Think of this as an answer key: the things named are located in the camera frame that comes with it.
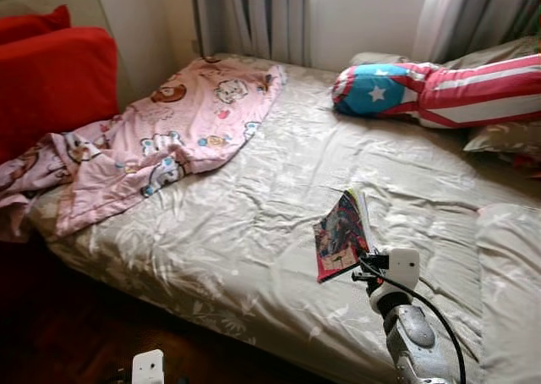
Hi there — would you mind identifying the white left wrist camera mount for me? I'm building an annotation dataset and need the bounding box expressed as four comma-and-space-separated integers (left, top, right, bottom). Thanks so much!
131, 348, 166, 384

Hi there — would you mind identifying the large red pillow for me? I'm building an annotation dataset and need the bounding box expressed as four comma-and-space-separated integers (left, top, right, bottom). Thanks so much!
0, 25, 120, 163

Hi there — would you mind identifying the beige padded headboard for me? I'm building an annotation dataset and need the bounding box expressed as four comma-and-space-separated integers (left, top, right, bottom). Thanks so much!
0, 0, 136, 110

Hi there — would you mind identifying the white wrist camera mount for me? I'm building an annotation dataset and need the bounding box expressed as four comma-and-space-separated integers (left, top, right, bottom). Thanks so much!
131, 348, 166, 384
385, 247, 422, 290

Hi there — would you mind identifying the colourful picture book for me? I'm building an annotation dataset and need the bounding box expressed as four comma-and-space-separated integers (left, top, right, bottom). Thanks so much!
313, 188, 377, 283

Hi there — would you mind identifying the pink cartoon print blanket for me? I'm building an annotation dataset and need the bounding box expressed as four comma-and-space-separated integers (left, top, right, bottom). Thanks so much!
0, 56, 287, 243

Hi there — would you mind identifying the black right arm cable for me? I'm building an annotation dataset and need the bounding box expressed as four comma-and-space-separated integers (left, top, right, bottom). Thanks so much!
352, 261, 467, 384

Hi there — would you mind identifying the beige floral pillow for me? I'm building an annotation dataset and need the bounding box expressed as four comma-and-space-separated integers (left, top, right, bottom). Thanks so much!
348, 36, 541, 156

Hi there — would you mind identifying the red white blue star bolster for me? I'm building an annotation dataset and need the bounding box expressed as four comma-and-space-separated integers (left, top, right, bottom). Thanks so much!
331, 53, 541, 130

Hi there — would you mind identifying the bed with beige floral cover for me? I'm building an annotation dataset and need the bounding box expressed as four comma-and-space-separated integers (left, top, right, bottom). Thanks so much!
25, 52, 541, 384

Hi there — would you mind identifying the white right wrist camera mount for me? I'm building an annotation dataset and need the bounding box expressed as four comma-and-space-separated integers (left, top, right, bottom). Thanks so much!
385, 247, 422, 290

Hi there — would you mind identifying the grey curtain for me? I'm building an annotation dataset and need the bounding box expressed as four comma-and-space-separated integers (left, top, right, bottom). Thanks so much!
413, 0, 541, 63
190, 0, 312, 63

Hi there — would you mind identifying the red crumpled cloth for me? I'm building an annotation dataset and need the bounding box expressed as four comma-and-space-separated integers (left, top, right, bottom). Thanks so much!
516, 153, 541, 172

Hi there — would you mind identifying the small red pillow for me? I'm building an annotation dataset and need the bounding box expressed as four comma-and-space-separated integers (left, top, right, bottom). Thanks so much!
0, 4, 72, 46

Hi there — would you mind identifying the folded beige floral quilt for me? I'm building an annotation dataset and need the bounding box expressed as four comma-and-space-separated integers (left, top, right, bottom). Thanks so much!
475, 202, 541, 384

